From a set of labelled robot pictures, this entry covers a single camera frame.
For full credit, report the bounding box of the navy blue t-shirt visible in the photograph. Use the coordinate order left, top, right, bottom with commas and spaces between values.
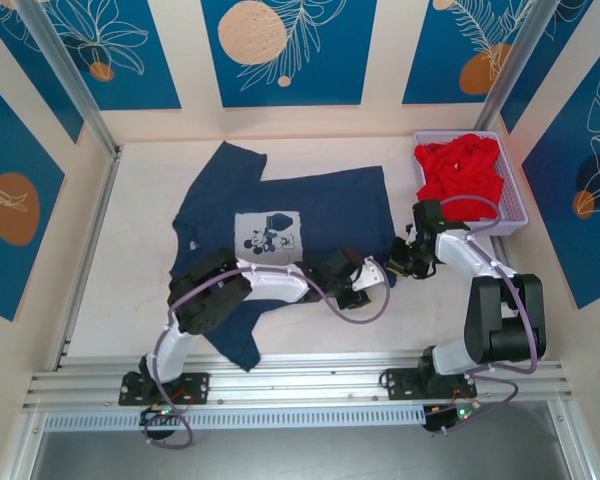
168, 140, 399, 374

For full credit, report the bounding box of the red crumpled t-shirt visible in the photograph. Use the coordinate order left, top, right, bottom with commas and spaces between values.
413, 132, 506, 222

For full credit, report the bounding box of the lavender perforated plastic basket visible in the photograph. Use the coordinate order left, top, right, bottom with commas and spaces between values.
412, 129, 530, 238

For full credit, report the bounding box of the blue panel white fern drawing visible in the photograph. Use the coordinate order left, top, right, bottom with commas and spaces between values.
402, 0, 544, 105

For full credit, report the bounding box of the blue panel large peach circle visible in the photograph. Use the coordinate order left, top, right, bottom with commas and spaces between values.
201, 0, 379, 108

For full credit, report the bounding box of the right circuit board with LED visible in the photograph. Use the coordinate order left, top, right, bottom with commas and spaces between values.
422, 402, 482, 435

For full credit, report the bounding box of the circuit board with led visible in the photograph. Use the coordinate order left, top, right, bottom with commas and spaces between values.
138, 405, 187, 429
422, 402, 482, 435

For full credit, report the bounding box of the left circuit board with LED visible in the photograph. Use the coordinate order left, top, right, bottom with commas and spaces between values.
138, 405, 187, 429

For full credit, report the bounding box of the blue panel white flower drawing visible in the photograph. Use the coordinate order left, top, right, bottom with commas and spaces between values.
44, 0, 182, 112

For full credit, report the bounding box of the blue panel orange oval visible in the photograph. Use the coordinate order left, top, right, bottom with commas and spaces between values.
0, 69, 66, 322

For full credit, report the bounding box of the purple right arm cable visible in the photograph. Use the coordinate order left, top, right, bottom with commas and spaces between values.
429, 194, 539, 436

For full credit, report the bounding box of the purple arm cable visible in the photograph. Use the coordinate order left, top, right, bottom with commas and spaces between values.
142, 255, 394, 448
429, 194, 539, 436

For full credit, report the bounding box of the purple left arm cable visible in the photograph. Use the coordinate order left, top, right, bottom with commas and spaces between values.
142, 255, 394, 448

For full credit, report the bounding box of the aluminium mounting rail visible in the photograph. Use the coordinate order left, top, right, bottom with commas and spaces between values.
22, 352, 576, 411

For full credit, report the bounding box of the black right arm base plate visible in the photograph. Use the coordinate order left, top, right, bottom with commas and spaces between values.
382, 367, 479, 401

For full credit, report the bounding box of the grey slotted cable duct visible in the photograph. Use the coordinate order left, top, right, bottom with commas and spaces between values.
43, 404, 426, 432

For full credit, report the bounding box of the aluminium frame post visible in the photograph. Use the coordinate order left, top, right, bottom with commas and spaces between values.
473, 0, 566, 132
15, 0, 123, 160

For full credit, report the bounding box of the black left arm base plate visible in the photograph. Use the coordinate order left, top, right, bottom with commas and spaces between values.
118, 372, 211, 406

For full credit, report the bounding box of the aluminium lower frame bar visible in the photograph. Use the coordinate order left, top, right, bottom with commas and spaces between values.
547, 399, 599, 480
0, 409, 49, 480

